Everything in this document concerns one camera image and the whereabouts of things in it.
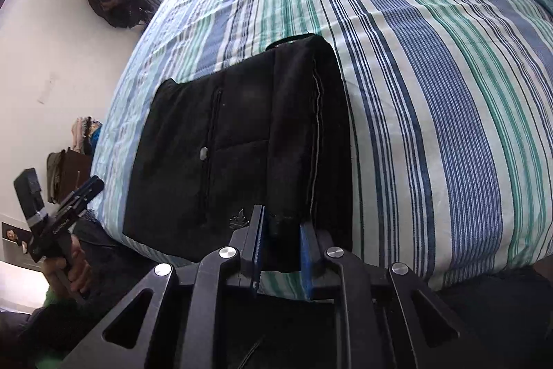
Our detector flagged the dark brown wooden dresser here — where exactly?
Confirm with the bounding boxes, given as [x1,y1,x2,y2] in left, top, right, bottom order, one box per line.
[47,149,92,204]

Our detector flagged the black pants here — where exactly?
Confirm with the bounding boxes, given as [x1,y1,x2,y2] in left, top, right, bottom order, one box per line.
[123,34,353,273]

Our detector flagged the pile of clothes on dresser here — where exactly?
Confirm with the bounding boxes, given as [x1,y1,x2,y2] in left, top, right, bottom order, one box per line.
[70,116,102,156]

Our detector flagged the person's left hand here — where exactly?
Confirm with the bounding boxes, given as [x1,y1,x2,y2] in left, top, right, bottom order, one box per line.
[41,235,92,299]

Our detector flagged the striped bed cover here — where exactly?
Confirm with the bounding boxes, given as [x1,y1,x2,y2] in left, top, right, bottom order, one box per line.
[92,0,552,288]

